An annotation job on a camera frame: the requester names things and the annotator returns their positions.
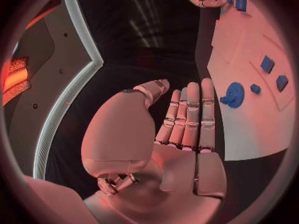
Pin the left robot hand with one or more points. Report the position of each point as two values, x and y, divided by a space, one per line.
130 127

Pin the blue rectangular block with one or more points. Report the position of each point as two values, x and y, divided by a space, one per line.
240 0

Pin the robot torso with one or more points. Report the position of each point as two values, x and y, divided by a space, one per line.
53 63

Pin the blue angular block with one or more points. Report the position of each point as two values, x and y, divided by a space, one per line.
282 82

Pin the white task board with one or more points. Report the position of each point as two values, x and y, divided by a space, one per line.
252 89

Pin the blue gear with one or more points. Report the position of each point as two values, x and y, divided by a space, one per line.
233 94

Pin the glowing light bar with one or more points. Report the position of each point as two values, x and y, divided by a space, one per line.
14 80

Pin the blue square block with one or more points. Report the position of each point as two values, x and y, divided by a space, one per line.
267 63

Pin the small blue peg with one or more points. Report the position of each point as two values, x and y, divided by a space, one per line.
255 88

